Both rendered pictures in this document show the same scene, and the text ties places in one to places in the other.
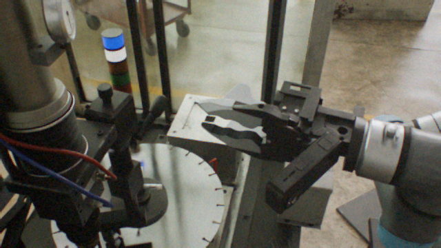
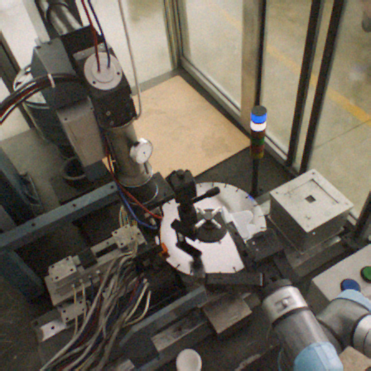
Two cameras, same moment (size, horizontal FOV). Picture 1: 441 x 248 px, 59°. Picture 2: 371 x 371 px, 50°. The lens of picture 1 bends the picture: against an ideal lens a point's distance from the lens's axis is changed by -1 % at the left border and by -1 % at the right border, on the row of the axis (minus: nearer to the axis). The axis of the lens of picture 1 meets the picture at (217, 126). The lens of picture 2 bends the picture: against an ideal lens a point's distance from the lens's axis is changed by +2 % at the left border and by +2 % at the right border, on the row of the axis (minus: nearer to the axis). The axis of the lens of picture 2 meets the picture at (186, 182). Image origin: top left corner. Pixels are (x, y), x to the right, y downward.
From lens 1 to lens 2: 0.51 m
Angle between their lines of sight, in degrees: 39
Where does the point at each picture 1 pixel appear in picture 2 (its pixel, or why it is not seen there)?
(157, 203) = (214, 233)
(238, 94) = (241, 217)
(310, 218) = not seen: hidden behind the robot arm
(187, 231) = (216, 261)
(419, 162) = (282, 330)
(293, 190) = (215, 286)
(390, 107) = not seen: outside the picture
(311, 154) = (238, 277)
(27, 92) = (126, 171)
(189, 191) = not seen: hidden behind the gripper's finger
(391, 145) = (277, 309)
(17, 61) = (122, 160)
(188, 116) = (296, 187)
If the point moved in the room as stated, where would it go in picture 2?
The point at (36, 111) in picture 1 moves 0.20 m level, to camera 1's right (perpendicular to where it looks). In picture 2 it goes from (127, 179) to (191, 238)
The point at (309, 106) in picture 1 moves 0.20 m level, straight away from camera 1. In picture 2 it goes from (264, 252) to (351, 210)
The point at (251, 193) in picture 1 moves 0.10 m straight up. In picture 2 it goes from (306, 269) to (311, 253)
